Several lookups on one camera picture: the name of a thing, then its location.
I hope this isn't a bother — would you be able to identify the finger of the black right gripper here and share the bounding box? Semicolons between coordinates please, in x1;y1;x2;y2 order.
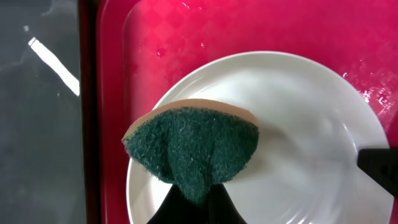
357;147;398;198

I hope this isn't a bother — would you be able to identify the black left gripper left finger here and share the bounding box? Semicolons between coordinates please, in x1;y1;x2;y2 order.
147;185;209;224

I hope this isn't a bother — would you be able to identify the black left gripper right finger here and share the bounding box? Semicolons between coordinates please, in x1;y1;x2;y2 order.
208;184;246;224

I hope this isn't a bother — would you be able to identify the green yellow scrub sponge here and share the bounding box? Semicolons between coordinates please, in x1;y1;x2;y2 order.
122;99;259;204

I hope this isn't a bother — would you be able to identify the white plate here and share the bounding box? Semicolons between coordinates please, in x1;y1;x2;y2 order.
126;52;395;223

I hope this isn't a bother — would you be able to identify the black soapy water tray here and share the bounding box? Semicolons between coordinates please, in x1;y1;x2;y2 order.
1;1;86;223

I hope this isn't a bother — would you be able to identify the red plastic serving tray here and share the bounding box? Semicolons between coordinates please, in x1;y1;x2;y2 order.
78;0;397;223

